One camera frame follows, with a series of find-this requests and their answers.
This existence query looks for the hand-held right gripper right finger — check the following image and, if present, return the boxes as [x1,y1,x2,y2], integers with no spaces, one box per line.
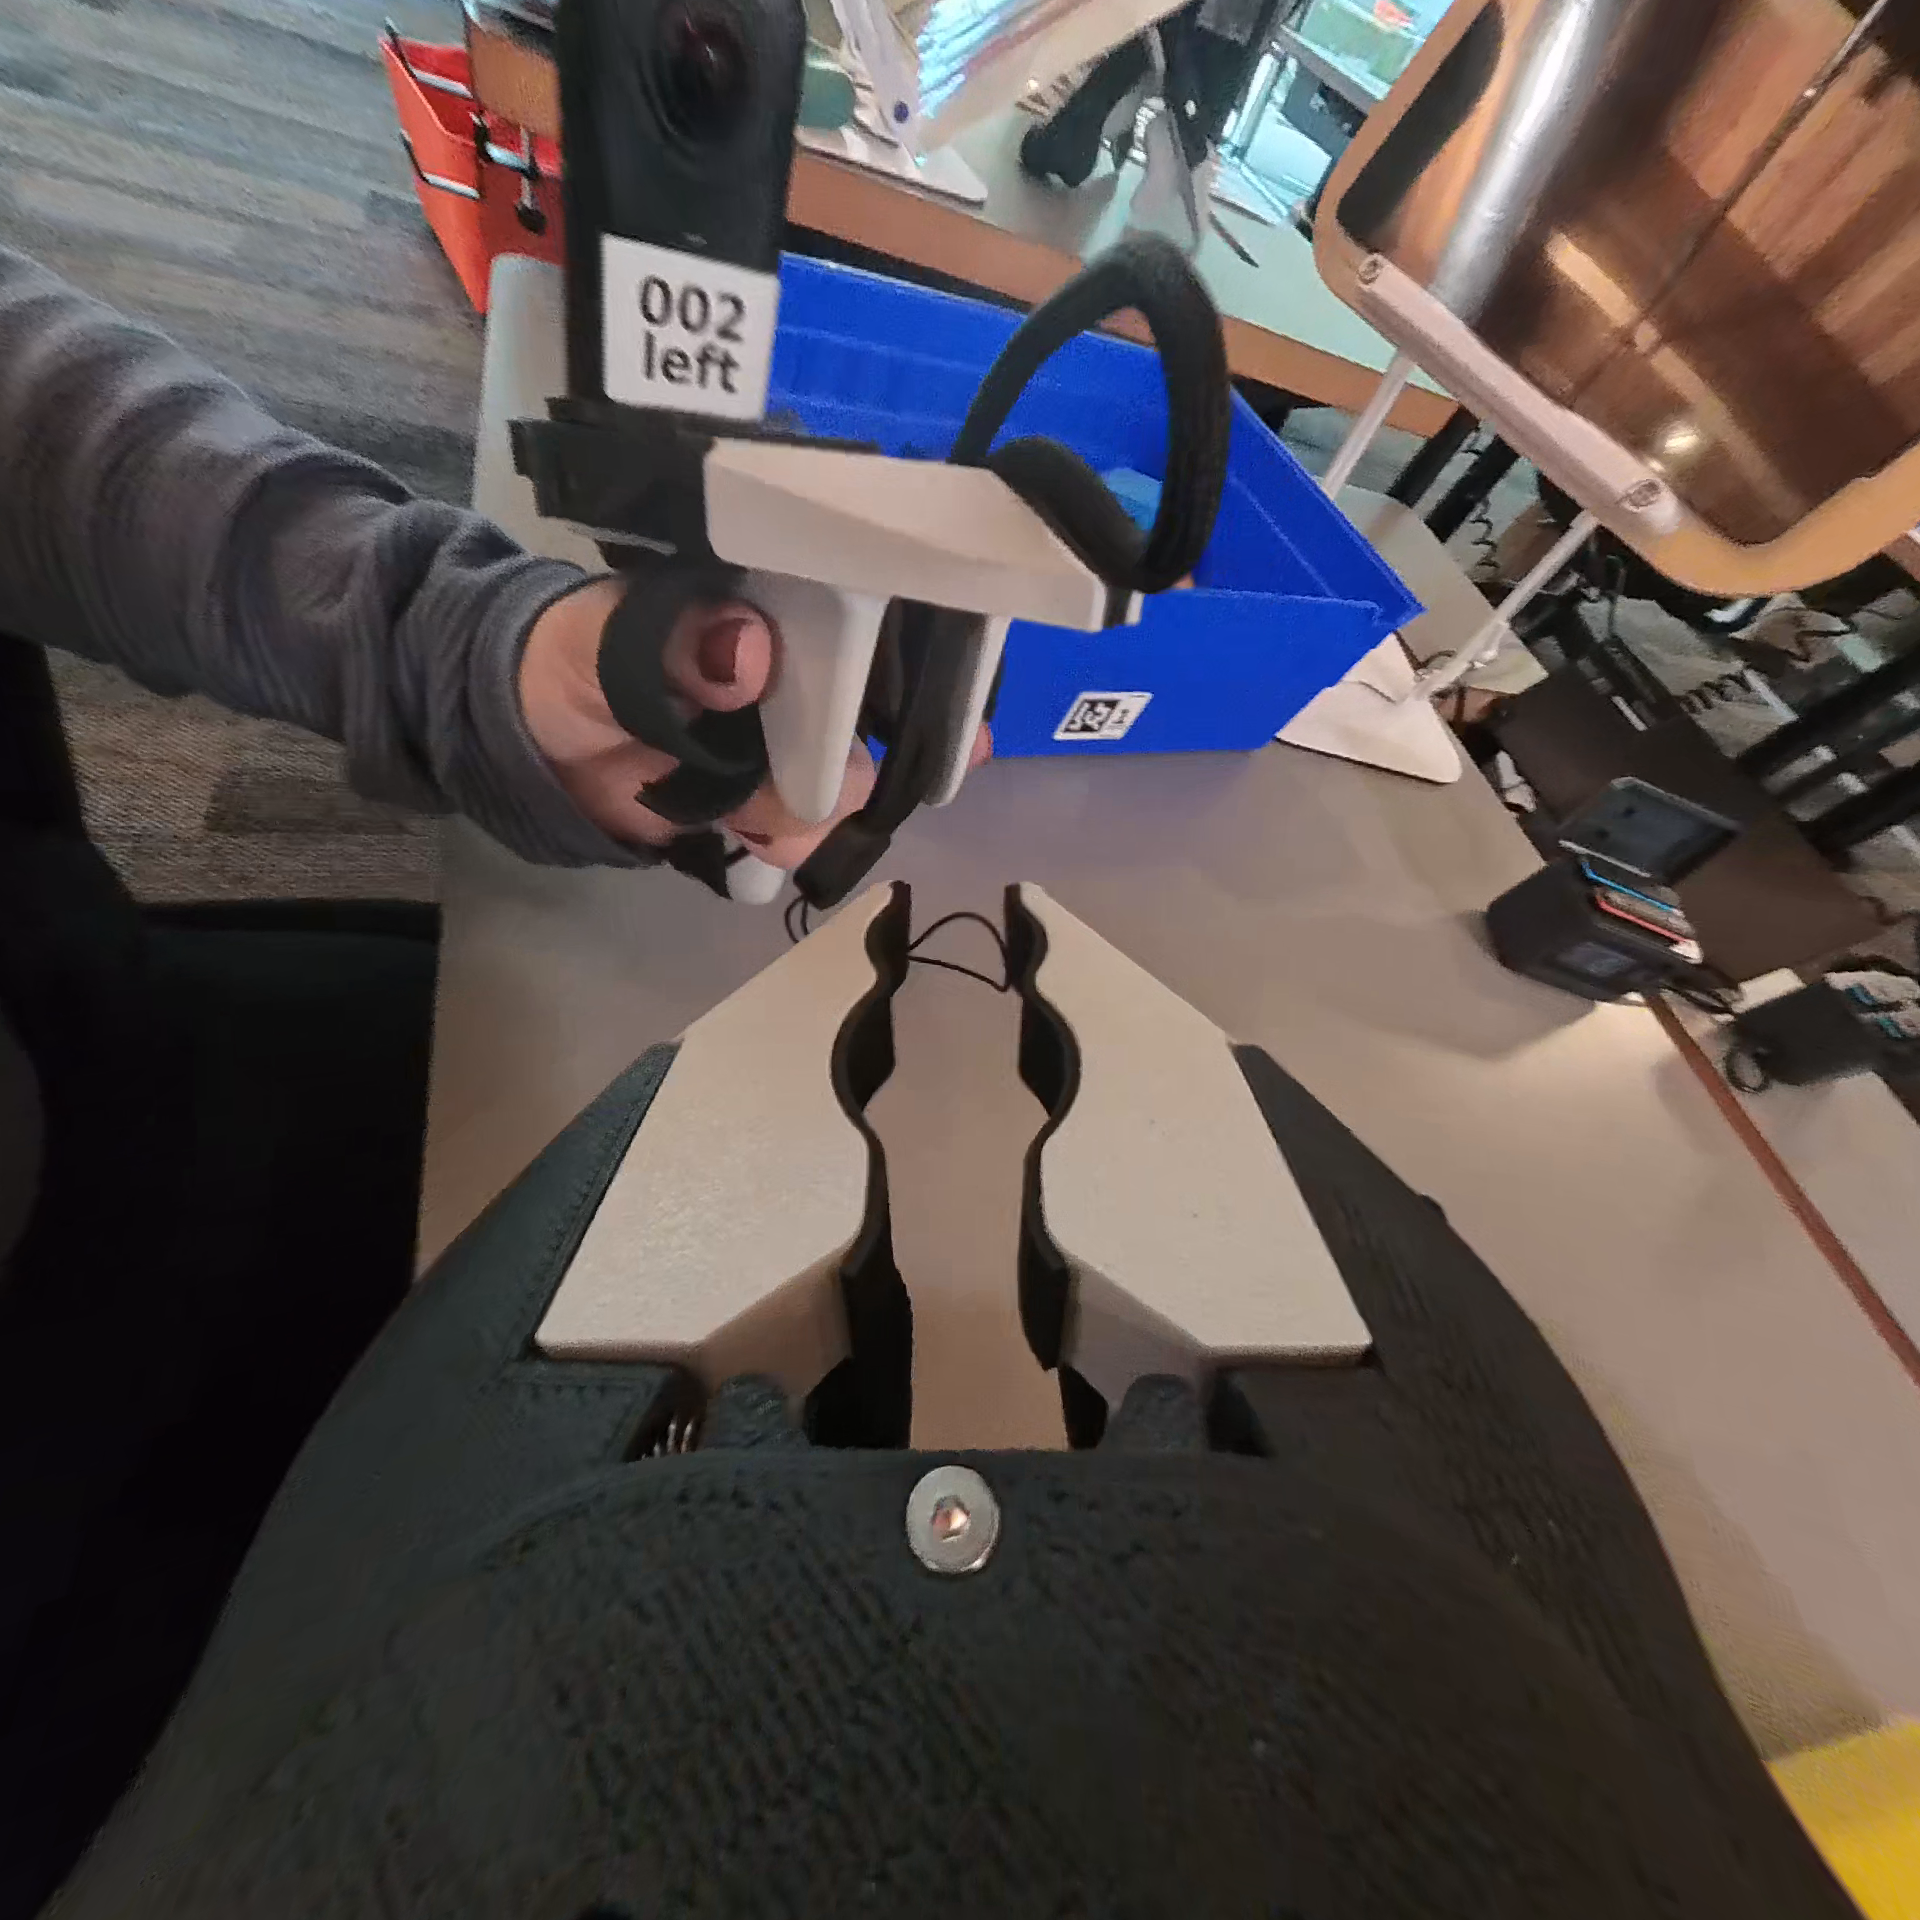
[1010,883,1370,1413]

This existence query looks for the tan framed glossy screen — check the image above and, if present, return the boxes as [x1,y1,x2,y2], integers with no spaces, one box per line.
[1315,0,1920,598]

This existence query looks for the person's left hand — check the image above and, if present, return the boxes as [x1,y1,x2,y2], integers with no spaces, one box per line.
[517,577,886,878]

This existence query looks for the black padded strap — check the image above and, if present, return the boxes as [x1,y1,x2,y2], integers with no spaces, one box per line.
[775,233,1233,998]

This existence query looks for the person's left forearm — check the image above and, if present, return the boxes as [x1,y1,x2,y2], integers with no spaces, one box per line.
[0,247,636,869]

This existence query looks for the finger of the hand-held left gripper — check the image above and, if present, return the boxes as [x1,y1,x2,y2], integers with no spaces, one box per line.
[696,442,1058,530]
[712,516,1145,808]

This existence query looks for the small black charger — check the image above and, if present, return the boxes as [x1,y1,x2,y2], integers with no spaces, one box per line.
[1722,972,1920,1097]

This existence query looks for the yellow plastic bin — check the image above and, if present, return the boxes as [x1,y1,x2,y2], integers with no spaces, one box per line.
[1769,1723,1920,1920]

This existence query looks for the black battery charger case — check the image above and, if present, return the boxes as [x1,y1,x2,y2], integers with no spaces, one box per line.
[1481,782,1739,1001]

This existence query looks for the wooden edged background table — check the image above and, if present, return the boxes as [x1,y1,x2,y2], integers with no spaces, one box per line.
[461,0,1467,439]

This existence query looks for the orange red bin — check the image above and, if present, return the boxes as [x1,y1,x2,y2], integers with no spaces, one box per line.
[378,19,567,318]

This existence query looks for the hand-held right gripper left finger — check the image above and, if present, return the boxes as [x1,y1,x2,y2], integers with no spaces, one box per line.
[533,883,919,1413]

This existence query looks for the clear plastic bag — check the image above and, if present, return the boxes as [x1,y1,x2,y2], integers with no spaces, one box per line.
[919,0,1171,145]

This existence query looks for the blue plastic bin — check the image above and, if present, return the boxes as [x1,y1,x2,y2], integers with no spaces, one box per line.
[768,250,1427,760]

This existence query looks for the black and white device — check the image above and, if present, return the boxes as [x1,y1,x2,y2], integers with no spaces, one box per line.
[1023,0,1260,263]

